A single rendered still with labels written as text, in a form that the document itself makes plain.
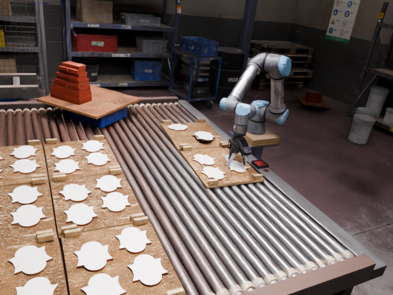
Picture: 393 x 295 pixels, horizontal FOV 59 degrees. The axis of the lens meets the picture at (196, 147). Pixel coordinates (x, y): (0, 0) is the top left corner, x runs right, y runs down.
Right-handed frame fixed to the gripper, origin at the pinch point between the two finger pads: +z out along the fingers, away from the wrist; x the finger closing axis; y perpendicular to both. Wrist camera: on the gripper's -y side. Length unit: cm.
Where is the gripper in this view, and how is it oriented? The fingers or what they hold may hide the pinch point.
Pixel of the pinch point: (237, 165)
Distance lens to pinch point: 199.8
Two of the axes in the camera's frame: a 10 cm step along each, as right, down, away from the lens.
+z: -0.9, 9.2, 3.7
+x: -9.2, 0.7, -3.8
